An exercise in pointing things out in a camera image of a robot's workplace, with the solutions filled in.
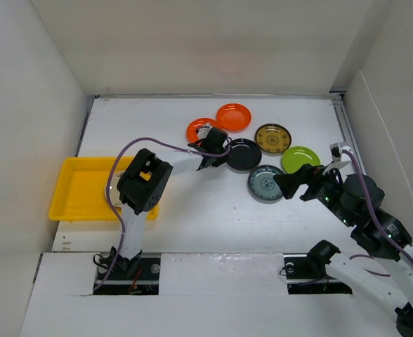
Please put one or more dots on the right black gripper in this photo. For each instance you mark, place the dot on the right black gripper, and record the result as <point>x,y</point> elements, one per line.
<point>306,174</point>

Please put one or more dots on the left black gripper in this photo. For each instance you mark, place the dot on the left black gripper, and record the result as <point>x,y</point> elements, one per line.
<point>221,161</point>

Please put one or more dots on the black plate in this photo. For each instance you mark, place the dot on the black plate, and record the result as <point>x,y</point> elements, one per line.
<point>244,156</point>

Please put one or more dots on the cream floral plate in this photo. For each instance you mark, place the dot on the cream floral plate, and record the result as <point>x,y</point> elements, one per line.
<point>113,193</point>

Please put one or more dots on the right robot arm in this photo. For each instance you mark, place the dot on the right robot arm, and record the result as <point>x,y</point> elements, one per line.
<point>385,240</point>

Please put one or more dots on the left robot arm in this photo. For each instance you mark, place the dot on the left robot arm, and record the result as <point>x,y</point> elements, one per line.
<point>142,185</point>

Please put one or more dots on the yellow plastic bin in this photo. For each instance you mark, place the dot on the yellow plastic bin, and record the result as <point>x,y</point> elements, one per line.
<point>80,190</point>

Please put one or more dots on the orange plate left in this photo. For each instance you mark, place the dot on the orange plate left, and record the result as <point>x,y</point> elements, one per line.
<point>194,125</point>

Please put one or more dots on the orange plate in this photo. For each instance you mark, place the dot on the orange plate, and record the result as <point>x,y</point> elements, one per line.
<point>233,117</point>
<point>194,125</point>

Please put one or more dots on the green plate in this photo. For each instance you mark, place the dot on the green plate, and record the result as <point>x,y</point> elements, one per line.
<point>295,157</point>

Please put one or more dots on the orange plate rear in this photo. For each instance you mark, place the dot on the orange plate rear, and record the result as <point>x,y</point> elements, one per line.
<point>233,117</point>

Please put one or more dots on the blue patterned plate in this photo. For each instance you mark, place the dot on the blue patterned plate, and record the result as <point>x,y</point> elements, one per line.
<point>262,185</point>

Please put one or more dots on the yellow patterned plate rear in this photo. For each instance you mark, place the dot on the yellow patterned plate rear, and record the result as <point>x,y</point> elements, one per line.
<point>273,138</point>

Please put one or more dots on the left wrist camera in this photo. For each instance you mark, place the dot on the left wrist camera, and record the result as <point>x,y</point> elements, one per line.
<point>203,131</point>

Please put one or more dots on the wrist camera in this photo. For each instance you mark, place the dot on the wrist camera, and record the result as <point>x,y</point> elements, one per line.
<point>339,158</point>
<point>203,131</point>

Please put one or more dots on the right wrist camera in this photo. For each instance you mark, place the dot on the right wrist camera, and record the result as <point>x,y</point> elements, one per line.
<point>339,158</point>

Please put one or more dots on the right aluminium rail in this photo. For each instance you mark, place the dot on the right aluminium rail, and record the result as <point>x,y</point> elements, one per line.
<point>344,123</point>

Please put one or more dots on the left base mount slot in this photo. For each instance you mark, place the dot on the left base mount slot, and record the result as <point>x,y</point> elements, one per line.
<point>144,282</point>

